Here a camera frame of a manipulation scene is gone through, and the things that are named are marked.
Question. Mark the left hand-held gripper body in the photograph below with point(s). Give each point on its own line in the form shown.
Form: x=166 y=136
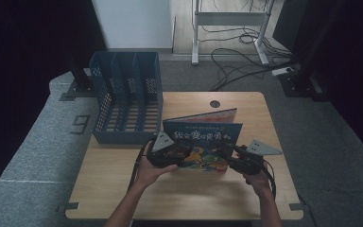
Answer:
x=165 y=151

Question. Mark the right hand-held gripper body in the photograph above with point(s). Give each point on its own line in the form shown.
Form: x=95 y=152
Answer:
x=252 y=159

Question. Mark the blue cartoon picture book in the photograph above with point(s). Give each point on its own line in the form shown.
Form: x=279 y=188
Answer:
x=208 y=138

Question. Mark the blue plastic file rack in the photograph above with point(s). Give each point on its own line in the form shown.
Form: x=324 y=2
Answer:
x=127 y=104

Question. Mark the person's right hand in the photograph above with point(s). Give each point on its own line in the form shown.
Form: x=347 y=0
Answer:
x=258 y=183

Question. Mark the person's left hand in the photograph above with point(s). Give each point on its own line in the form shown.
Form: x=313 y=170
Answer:
x=149 y=175

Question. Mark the white power strip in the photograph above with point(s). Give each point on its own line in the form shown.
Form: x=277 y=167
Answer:
x=282 y=71

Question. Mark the black metal stand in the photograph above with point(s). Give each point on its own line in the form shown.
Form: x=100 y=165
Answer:
x=302 y=78
x=80 y=78

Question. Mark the white panel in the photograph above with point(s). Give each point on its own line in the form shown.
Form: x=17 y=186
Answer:
x=132 y=23

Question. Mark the white metal desk frame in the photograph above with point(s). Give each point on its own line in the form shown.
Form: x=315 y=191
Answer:
x=230 y=18

